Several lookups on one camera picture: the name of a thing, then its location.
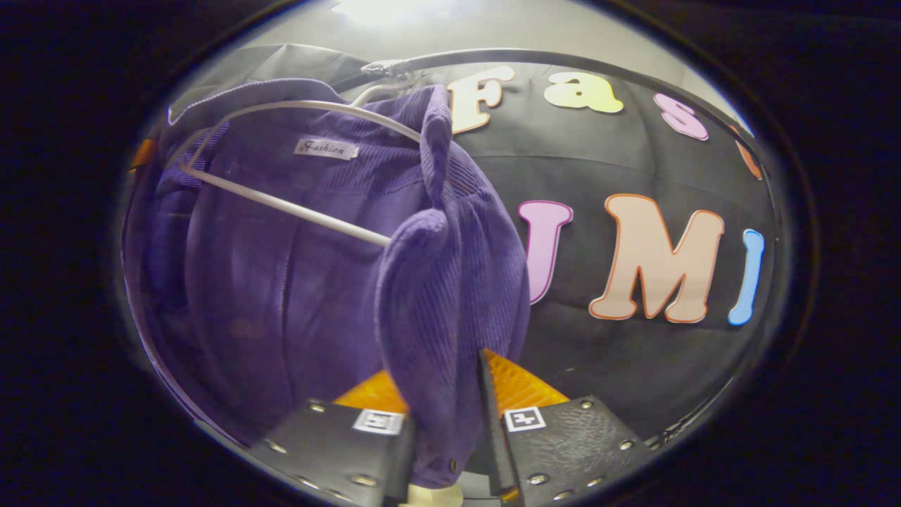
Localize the white clothes hanger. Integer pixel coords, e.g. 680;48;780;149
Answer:
179;81;424;247

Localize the ceiling light panel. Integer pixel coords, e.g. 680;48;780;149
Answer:
331;0;458;26

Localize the black clothes rack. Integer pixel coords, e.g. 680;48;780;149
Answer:
331;47;776;212

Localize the cream laundry hamper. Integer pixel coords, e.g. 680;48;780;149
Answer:
405;482;465;507

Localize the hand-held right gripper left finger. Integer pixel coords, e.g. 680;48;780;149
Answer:
246;370;418;507

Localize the purple corduroy shirt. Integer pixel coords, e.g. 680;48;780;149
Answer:
123;77;532;491

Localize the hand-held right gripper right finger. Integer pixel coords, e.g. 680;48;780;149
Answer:
477;348;657;507

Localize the black backdrop cloth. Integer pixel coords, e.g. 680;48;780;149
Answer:
169;44;783;451

